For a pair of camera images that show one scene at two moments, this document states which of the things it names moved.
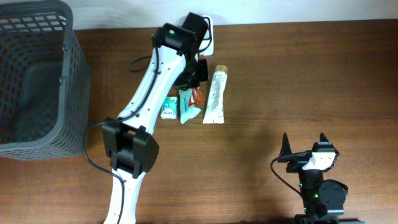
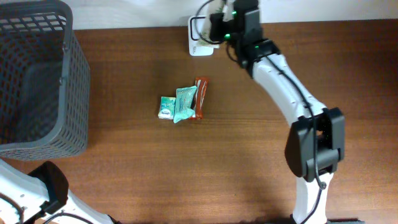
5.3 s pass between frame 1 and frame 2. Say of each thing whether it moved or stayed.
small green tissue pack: stayed
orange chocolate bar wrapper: moved
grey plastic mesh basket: stayed
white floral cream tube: moved
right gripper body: moved
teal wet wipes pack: moved
